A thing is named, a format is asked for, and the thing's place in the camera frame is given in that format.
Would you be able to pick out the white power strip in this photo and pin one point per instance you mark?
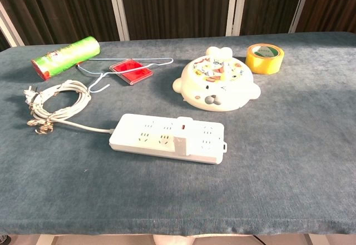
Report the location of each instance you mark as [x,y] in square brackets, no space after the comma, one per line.
[139,142]

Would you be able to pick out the white fishing toy game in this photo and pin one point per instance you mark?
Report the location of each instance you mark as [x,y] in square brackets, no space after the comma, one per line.
[222,96]

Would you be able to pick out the red ink pad box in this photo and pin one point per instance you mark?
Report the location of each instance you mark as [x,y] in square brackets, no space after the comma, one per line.
[137,76]

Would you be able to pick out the blue-grey table cloth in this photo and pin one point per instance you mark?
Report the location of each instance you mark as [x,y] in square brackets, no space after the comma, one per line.
[178,195]

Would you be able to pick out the yellow tape roll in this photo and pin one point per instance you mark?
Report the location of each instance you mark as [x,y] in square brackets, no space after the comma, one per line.
[264,65]

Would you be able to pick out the dark folding screen white frames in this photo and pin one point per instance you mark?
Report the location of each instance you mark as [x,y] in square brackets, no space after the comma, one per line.
[178,6]

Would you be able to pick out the green printed cylinder roll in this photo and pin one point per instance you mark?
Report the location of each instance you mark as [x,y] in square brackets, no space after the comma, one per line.
[66,57]

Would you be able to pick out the gold twist tie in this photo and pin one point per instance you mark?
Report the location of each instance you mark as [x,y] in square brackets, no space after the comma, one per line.
[41,130]

